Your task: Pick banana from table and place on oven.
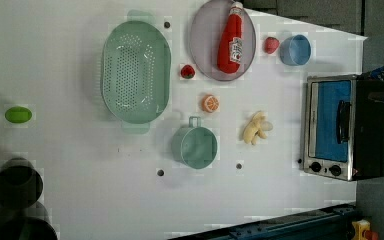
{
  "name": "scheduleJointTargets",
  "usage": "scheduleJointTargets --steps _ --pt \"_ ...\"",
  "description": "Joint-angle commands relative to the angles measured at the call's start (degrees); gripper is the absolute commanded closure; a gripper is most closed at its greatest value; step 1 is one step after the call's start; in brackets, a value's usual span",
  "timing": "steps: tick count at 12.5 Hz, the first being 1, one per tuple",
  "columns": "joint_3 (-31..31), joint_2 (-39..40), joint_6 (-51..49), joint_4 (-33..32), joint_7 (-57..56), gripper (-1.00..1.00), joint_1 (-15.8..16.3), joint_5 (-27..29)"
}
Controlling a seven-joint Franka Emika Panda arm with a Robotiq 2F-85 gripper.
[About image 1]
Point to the dark red strawberry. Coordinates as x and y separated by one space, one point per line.
187 72

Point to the blue metal frame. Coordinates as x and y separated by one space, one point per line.
330 223

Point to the black cup near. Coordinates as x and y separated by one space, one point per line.
20 184

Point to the pale red strawberry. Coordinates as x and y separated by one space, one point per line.
271 44

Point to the green lime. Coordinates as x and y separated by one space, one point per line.
18 115

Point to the black cup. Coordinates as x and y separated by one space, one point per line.
20 184
31 223

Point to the yellow clamp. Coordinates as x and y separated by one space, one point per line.
363 231

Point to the green plastic colander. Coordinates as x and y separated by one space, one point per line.
135 72

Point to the red ketchup bottle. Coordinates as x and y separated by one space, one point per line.
230 49

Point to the grey round plate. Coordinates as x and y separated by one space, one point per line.
205 33

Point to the blue bowl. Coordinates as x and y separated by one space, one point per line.
295 50

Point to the black toaster oven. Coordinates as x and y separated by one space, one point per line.
344 128

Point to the black cup far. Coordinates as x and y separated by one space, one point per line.
31 223

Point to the orange slice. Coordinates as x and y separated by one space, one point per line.
209 103

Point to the peeled banana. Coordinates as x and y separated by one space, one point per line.
257 127

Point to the green mug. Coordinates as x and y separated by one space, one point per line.
194 145

